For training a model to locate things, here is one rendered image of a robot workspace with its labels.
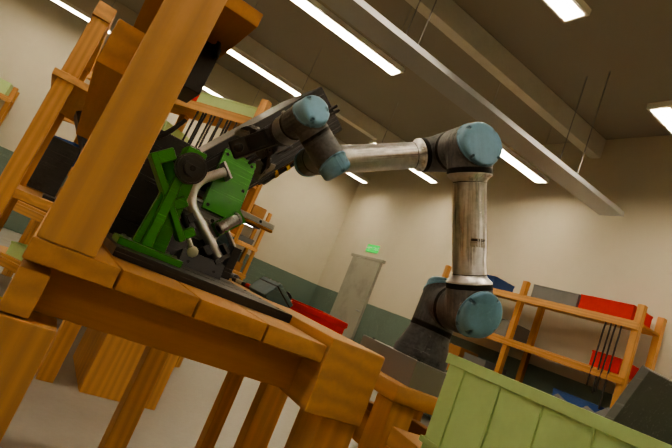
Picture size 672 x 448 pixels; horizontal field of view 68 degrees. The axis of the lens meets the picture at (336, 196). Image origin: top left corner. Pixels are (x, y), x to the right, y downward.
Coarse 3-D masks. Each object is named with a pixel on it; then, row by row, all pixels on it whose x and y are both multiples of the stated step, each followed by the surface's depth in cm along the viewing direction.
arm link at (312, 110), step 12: (312, 96) 112; (300, 108) 111; (312, 108) 111; (324, 108) 113; (288, 120) 115; (300, 120) 112; (312, 120) 111; (324, 120) 113; (288, 132) 117; (300, 132) 114; (312, 132) 113
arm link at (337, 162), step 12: (324, 132) 114; (312, 144) 114; (324, 144) 114; (336, 144) 116; (312, 156) 116; (324, 156) 114; (336, 156) 115; (312, 168) 121; (324, 168) 115; (336, 168) 115; (348, 168) 117
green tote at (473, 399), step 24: (456, 360) 87; (456, 384) 85; (480, 384) 81; (504, 384) 77; (456, 408) 83; (480, 408) 79; (504, 408) 75; (528, 408) 72; (552, 408) 69; (576, 408) 66; (432, 432) 84; (456, 432) 80; (480, 432) 77; (504, 432) 73; (528, 432) 70; (552, 432) 67; (576, 432) 65; (600, 432) 62; (624, 432) 60
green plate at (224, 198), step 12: (228, 156) 156; (216, 168) 154; (240, 168) 158; (252, 168) 160; (216, 180) 152; (228, 180) 155; (240, 180) 157; (216, 192) 151; (228, 192) 154; (240, 192) 156; (204, 204) 148; (216, 204) 151; (228, 204) 153; (240, 204) 155
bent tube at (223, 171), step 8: (224, 168) 151; (208, 176) 147; (216, 176) 149; (224, 176) 151; (200, 184) 146; (192, 192) 144; (192, 200) 143; (192, 208) 143; (200, 216) 143; (200, 224) 143; (200, 232) 143; (208, 232) 144; (208, 240) 143; (216, 248) 144; (216, 256) 144
